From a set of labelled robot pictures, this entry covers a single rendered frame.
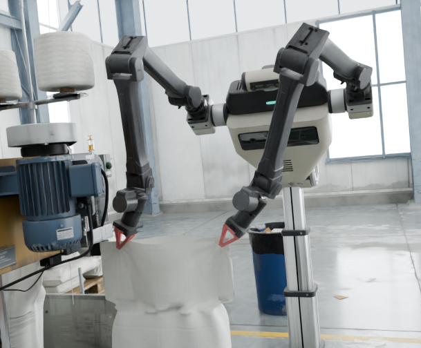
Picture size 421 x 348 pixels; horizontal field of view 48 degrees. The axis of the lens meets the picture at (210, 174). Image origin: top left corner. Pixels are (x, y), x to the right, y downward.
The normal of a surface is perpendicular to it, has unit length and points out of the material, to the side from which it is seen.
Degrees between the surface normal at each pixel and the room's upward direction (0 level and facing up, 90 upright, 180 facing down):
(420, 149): 94
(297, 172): 130
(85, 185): 90
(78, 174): 90
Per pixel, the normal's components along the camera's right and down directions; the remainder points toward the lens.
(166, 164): -0.33, 0.08
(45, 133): 0.42, 0.02
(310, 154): -0.19, 0.70
